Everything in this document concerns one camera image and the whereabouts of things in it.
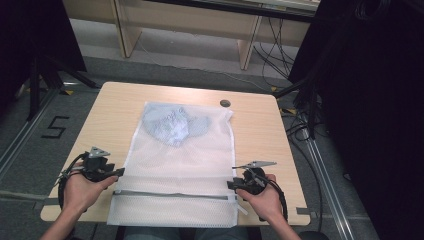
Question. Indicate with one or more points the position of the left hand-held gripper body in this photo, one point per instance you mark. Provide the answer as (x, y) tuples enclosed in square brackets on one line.
[(95, 166)]

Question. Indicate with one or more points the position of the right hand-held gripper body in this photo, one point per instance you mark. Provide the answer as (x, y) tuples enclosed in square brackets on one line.
[(255, 181)]

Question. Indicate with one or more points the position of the white mesh laundry bag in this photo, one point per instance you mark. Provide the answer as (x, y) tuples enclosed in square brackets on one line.
[(180, 173)]

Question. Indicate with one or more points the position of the person's right hand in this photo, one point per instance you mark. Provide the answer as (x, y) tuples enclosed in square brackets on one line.
[(266, 203)]

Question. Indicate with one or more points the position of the person's left hand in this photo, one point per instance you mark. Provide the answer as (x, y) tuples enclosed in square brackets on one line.
[(81, 193)]

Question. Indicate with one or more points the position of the person's legs in jeans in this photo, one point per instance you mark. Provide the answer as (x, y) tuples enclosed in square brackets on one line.
[(150, 234)]

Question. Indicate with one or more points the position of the light blue garment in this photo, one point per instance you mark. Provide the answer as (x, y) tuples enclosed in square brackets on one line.
[(170, 125)]

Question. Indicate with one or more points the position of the black round stool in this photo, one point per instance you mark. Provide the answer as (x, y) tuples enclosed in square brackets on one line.
[(313, 236)]

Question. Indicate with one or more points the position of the black metal stand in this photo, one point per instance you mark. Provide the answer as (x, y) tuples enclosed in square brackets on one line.
[(35, 86), (311, 110)]

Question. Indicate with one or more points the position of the black curtain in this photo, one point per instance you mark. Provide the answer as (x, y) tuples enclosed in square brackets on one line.
[(33, 40), (373, 116)]

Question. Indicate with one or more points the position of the light wooden desk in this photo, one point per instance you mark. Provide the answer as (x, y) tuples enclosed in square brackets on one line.
[(186, 26)]

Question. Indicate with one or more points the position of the grey metal floor rail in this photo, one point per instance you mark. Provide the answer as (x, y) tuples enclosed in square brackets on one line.
[(328, 186), (26, 131)]

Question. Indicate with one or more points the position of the grey metal cross rail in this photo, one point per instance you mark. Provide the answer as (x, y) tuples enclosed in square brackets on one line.
[(23, 196)]

